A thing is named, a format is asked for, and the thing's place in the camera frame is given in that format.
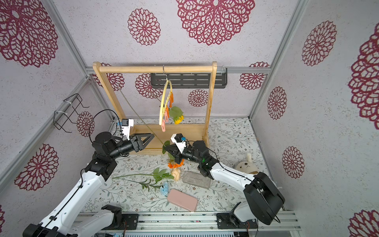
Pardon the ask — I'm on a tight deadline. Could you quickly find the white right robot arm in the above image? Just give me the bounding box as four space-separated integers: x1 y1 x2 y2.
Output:
163 140 285 225

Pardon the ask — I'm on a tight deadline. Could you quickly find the pink case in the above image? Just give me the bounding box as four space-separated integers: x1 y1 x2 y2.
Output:
167 189 198 212

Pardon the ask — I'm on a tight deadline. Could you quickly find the black wall shelf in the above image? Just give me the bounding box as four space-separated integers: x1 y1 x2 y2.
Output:
150 73 211 89

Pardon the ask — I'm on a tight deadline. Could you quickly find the white plush toy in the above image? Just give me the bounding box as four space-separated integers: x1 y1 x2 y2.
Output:
235 153 259 175

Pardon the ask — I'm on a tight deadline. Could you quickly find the peach rose with stem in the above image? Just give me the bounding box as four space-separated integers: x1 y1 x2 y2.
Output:
113 168 181 182

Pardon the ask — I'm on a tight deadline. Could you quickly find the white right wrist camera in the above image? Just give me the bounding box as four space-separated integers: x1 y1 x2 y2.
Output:
171 133 187 154

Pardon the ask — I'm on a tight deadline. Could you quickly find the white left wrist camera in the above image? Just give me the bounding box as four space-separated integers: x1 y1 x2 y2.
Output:
117 119 134 140

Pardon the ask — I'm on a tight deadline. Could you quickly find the yellow wavy clothes hanger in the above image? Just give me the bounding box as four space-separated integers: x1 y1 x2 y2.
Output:
159 66 173 126

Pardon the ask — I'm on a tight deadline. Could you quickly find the pink clothes peg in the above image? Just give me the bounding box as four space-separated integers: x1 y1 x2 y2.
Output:
161 121 166 132

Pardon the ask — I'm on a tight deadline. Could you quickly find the wooden clothes rack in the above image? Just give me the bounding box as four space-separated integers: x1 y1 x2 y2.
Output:
92 61 218 155

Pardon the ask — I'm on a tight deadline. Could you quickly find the orange clothes peg top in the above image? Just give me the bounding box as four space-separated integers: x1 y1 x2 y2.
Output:
169 92 174 103

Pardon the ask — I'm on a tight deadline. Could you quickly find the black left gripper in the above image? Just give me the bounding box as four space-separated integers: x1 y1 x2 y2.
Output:
109 133 155 160

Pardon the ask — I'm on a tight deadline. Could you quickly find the grey felt pouch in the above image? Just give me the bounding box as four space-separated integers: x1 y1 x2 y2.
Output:
182 171 211 189

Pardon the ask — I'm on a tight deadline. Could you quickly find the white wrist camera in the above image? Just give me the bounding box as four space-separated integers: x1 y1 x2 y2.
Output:
171 133 187 154
117 119 134 140

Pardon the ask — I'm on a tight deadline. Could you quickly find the black wire wall rack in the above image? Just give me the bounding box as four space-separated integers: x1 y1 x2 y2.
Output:
52 93 89 133

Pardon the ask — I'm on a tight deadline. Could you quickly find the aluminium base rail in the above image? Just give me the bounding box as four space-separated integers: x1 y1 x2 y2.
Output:
90 211 302 237

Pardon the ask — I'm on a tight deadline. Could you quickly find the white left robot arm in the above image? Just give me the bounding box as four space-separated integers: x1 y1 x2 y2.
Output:
22 132 155 237

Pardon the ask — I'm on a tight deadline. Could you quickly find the yellow sunflower with stem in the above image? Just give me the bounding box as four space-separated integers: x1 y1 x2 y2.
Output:
169 106 185 124

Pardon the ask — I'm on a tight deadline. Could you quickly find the blue flower with stem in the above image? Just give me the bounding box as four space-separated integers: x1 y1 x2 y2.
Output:
138 179 170 197

